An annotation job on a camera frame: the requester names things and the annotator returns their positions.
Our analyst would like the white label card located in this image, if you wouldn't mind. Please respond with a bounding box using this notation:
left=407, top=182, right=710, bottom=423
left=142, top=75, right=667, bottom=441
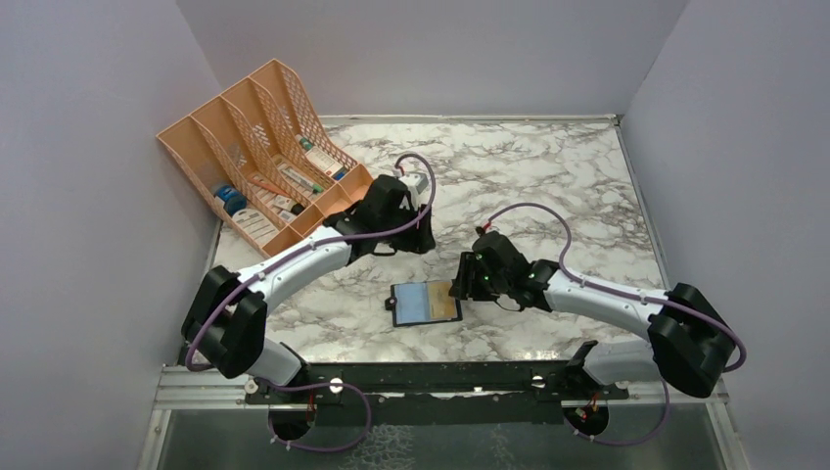
left=231, top=209, right=279, bottom=248

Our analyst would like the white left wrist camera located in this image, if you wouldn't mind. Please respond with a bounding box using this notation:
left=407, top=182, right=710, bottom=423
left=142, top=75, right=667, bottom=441
left=398, top=171, right=430, bottom=199

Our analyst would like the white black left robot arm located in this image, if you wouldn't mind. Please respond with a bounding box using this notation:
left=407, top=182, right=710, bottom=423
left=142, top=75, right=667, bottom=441
left=181, top=173, right=437, bottom=402

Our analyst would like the black leather card holder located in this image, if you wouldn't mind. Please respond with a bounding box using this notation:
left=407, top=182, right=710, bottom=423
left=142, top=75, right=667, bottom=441
left=384, top=281, right=463, bottom=328

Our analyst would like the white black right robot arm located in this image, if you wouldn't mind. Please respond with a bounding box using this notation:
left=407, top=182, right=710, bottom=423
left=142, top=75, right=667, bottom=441
left=449, top=232, right=737, bottom=399

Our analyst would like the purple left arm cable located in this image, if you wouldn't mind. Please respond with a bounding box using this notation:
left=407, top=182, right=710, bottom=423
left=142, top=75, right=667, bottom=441
left=184, top=153, right=437, bottom=372

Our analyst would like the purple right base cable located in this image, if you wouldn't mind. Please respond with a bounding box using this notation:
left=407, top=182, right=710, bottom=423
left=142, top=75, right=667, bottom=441
left=561, top=379, right=670, bottom=448

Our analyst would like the white glue stick box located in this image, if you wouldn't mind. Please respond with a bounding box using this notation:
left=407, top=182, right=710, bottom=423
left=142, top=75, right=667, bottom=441
left=295, top=134, right=347, bottom=180

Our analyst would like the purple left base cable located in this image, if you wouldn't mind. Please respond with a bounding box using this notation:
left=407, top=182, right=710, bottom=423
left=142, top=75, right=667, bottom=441
left=266, top=379, right=375, bottom=454

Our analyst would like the orange pen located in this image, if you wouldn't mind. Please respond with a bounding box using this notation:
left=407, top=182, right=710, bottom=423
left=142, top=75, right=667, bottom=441
left=247, top=175, right=291, bottom=199

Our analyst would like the orange plastic desk organizer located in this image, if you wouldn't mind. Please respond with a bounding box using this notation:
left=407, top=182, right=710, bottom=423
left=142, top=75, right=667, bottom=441
left=157, top=60, right=373, bottom=258

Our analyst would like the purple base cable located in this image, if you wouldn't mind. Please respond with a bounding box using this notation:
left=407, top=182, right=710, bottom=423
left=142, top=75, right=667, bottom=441
left=561, top=379, right=670, bottom=448
left=266, top=379, right=375, bottom=454

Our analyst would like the yellow credit card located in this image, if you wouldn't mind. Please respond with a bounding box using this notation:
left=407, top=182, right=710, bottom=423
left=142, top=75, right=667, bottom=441
left=427, top=281, right=459, bottom=322

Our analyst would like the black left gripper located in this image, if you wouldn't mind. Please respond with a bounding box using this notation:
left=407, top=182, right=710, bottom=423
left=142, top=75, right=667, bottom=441
left=378, top=201, right=436, bottom=256

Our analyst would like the black mounting base rail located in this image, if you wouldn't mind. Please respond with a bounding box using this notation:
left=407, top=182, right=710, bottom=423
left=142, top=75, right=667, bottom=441
left=245, top=359, right=628, bottom=426

